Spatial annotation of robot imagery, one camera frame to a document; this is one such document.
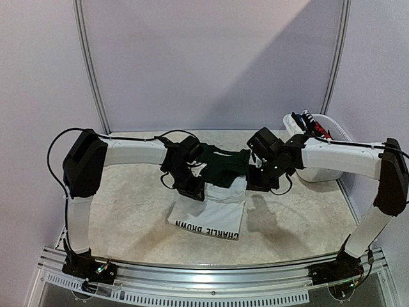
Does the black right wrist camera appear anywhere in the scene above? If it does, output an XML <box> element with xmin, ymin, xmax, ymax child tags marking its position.
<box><xmin>247</xmin><ymin>127</ymin><xmax>284</xmax><ymax>160</ymax></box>

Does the white plastic laundry basket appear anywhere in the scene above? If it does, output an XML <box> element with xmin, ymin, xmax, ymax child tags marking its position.
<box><xmin>282</xmin><ymin>111</ymin><xmax>352</xmax><ymax>183</ymax></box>

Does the left aluminium frame post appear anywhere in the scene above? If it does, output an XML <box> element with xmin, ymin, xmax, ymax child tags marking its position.
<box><xmin>73</xmin><ymin>0</ymin><xmax>111</xmax><ymax>134</ymax></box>

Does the white and green t-shirt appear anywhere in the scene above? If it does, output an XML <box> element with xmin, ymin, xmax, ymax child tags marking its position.
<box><xmin>167</xmin><ymin>143</ymin><xmax>251</xmax><ymax>240</ymax></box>

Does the aluminium front rail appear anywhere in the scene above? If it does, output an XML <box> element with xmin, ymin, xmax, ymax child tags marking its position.
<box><xmin>28</xmin><ymin>248</ymin><xmax>399</xmax><ymax>306</ymax></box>

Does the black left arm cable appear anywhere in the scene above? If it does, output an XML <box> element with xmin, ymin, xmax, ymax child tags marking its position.
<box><xmin>46</xmin><ymin>127</ymin><xmax>199</xmax><ymax>250</ymax></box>

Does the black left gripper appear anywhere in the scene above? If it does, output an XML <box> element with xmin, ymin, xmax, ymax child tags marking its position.
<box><xmin>167</xmin><ymin>163</ymin><xmax>206</xmax><ymax>201</ymax></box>

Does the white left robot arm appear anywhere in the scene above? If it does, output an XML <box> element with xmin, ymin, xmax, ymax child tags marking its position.
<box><xmin>63</xmin><ymin>129</ymin><xmax>205</xmax><ymax>278</ymax></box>

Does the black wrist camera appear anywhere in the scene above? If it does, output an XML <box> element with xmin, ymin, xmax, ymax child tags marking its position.
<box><xmin>180</xmin><ymin>136</ymin><xmax>203</xmax><ymax>164</ymax></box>
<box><xmin>247</xmin><ymin>127</ymin><xmax>284</xmax><ymax>160</ymax></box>

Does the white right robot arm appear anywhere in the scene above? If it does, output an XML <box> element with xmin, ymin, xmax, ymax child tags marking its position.
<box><xmin>247</xmin><ymin>128</ymin><xmax>408</xmax><ymax>279</ymax></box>

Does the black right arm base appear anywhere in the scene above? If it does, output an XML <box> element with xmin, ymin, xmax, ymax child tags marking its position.
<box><xmin>307</xmin><ymin>242</ymin><xmax>374</xmax><ymax>288</ymax></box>

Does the aluminium frame post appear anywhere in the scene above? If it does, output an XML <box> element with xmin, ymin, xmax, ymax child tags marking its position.
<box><xmin>320</xmin><ymin>0</ymin><xmax>351</xmax><ymax>114</ymax></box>
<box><xmin>73</xmin><ymin>0</ymin><xmax>111</xmax><ymax>134</ymax></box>

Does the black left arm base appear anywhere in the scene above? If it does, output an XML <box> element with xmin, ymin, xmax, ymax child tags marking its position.
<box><xmin>62</xmin><ymin>239</ymin><xmax>118</xmax><ymax>285</ymax></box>

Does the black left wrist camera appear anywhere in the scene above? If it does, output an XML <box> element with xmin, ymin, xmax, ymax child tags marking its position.
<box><xmin>180</xmin><ymin>136</ymin><xmax>203</xmax><ymax>164</ymax></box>

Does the dark patterned clothes pile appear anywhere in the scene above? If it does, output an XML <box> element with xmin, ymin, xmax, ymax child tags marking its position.
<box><xmin>291</xmin><ymin>110</ymin><xmax>332</xmax><ymax>139</ymax></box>

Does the right aluminium frame post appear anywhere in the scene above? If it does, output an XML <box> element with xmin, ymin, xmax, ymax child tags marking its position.
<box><xmin>320</xmin><ymin>0</ymin><xmax>351</xmax><ymax>114</ymax></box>

